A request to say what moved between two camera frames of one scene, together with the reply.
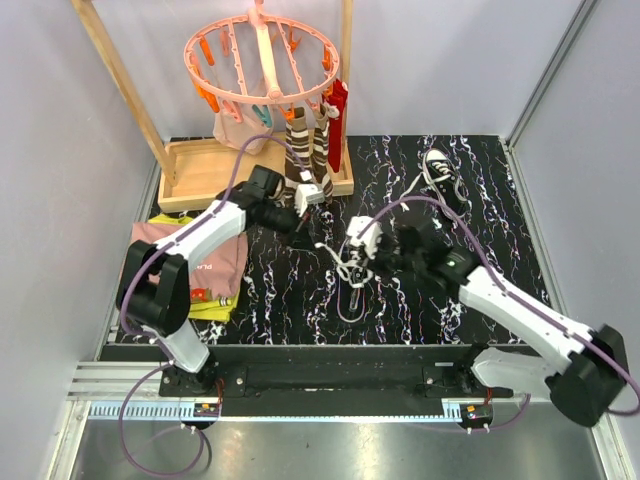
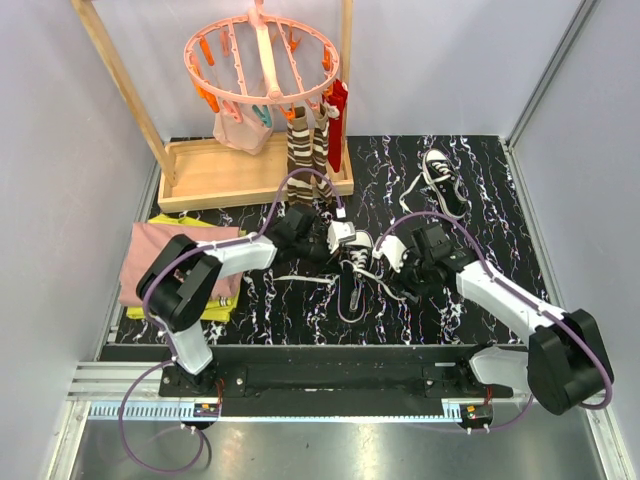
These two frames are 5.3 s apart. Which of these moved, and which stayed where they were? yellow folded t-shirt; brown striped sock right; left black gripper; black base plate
Moved: left black gripper
Stayed: black base plate; yellow folded t-shirt; brown striped sock right
